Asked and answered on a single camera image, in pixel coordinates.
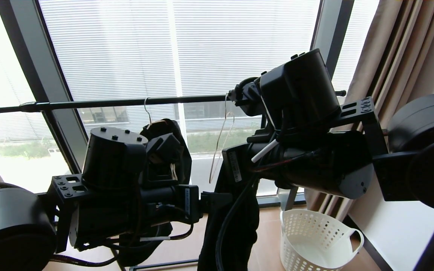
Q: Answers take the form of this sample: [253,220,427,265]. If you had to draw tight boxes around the black clothes rack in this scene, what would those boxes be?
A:
[0,90,347,271]

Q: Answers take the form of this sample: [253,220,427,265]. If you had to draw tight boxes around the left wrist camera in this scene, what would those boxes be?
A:
[145,132,183,189]

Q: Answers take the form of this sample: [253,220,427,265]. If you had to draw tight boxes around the black garment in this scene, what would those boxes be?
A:
[198,151,261,271]

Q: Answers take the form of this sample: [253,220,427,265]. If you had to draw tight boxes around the black shorts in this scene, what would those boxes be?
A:
[115,119,193,267]

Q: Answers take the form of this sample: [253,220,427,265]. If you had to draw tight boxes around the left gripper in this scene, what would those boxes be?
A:
[142,184,203,224]

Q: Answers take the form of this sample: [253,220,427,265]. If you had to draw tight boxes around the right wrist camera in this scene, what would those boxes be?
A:
[228,77,266,117]

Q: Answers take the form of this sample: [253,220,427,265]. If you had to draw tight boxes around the white laundry basket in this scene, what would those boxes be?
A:
[280,209,364,271]

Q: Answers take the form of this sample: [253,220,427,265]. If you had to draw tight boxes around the pink clothes hanger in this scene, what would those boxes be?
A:
[144,97,172,126]
[209,94,235,184]

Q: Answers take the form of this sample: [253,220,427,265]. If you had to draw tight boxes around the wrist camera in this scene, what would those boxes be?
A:
[228,77,266,117]
[145,132,183,189]

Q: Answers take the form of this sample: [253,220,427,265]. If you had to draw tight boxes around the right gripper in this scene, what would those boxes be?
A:
[223,130,278,185]

